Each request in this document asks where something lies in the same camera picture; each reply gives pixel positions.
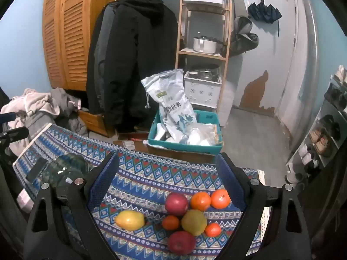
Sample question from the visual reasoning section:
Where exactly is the dark folded umbrella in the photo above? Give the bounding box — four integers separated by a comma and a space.
247, 0, 282, 37

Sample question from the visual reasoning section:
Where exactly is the orange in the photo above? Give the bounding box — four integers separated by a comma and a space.
210, 189, 231, 210
190, 191, 212, 211

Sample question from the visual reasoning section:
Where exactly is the black jacket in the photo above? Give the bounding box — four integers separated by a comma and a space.
85, 0, 179, 132

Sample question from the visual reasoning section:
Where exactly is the grey door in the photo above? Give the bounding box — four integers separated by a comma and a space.
278, 0, 312, 147

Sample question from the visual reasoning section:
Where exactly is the steel steamer pot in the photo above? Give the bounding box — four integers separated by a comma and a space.
191, 63, 221, 80

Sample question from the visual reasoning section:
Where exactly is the teal plastic crate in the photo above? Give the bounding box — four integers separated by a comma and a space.
148, 109, 224, 155

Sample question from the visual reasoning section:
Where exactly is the blue patterned tablecloth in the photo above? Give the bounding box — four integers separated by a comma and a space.
12, 123, 267, 260

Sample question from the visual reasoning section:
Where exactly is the clear plastic bag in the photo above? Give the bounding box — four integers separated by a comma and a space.
187, 123, 220, 147

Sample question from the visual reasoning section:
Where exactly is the black phone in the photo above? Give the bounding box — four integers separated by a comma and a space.
25, 158, 49, 182

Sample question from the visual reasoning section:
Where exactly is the yellow mango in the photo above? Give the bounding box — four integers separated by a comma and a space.
114, 209, 146, 231

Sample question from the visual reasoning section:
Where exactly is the small tangerine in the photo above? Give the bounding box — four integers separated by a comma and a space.
162, 215, 180, 231
204, 222, 222, 237

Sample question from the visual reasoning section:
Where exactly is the wooden shelf unit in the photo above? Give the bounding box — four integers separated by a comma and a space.
175, 0, 234, 114

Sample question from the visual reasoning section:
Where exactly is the red apple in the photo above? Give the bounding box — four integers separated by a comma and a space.
167, 231, 197, 255
165, 192, 189, 216

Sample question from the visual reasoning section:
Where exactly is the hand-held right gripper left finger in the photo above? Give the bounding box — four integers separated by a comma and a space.
24, 153, 120, 260

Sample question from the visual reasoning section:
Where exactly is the white towel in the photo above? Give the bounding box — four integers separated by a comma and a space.
0, 88, 59, 152

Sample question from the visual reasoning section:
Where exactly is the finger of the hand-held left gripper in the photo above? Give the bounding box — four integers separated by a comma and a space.
0, 128, 29, 143
0, 112, 17, 124

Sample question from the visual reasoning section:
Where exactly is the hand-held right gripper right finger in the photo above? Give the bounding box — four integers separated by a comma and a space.
214, 152, 312, 260

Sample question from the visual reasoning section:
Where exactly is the green-yellow pear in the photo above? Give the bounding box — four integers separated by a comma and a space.
181, 209, 208, 237

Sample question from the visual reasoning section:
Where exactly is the wooden louvred wardrobe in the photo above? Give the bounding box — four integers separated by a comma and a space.
42, 0, 120, 91

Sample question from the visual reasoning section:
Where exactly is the grey garment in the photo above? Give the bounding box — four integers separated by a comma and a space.
50, 87, 88, 136

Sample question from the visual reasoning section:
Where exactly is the white cooking pot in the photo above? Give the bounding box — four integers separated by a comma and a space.
192, 35, 225, 54

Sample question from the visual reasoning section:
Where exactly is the white bubble wrap roll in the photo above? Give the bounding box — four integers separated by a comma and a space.
218, 83, 235, 126

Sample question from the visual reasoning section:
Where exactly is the white rice bag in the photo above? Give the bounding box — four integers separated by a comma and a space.
141, 69, 198, 143

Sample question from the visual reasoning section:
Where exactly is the white storage basket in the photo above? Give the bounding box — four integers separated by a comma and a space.
184, 70, 223, 107

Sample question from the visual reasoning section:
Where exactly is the clear glass bowl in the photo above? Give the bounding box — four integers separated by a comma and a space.
41, 153, 94, 188

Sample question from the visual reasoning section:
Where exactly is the wooden drawer box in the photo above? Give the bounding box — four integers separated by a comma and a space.
78, 110, 114, 138

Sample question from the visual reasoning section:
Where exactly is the shoe rack with shoes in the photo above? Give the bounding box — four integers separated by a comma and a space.
285, 65, 347, 185

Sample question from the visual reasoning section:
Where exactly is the grey hanging bag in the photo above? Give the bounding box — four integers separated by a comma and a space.
229, 16, 259, 57

